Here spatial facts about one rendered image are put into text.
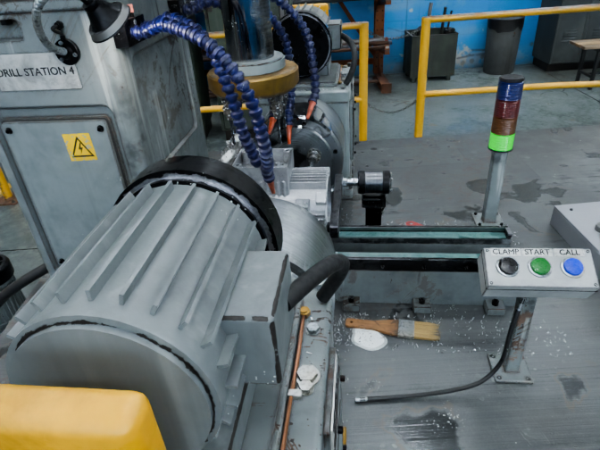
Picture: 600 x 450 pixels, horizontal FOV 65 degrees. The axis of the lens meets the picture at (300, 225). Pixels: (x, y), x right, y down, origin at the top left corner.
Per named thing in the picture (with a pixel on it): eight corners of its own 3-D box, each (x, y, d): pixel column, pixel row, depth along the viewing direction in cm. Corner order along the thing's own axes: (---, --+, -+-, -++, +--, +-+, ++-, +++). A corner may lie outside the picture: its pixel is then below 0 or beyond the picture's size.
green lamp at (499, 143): (490, 152, 124) (493, 136, 122) (486, 144, 129) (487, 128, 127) (514, 152, 124) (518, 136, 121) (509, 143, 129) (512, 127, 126)
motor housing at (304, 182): (239, 266, 107) (228, 192, 97) (255, 222, 123) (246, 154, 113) (328, 268, 105) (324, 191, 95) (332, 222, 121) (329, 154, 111)
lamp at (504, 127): (493, 136, 122) (495, 119, 120) (487, 128, 127) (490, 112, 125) (518, 136, 121) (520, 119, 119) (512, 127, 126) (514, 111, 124)
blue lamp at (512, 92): (498, 102, 117) (502, 83, 115) (493, 95, 122) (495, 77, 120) (524, 101, 116) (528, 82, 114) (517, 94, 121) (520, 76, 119)
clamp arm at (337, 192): (333, 184, 122) (326, 238, 100) (332, 173, 120) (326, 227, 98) (346, 184, 121) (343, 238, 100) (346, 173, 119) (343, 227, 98)
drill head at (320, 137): (249, 218, 127) (237, 129, 113) (273, 155, 161) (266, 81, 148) (343, 218, 123) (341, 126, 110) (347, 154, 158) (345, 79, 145)
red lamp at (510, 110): (495, 119, 120) (498, 102, 117) (490, 112, 125) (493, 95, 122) (520, 119, 119) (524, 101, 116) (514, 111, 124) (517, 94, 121)
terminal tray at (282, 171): (235, 198, 103) (229, 168, 99) (245, 176, 112) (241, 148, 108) (289, 198, 101) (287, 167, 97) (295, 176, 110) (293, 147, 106)
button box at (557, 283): (480, 296, 81) (487, 286, 76) (476, 259, 84) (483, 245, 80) (587, 299, 79) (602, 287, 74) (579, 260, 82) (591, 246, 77)
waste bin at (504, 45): (507, 66, 577) (516, 12, 546) (520, 74, 544) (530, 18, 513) (475, 69, 578) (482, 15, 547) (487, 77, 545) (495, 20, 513)
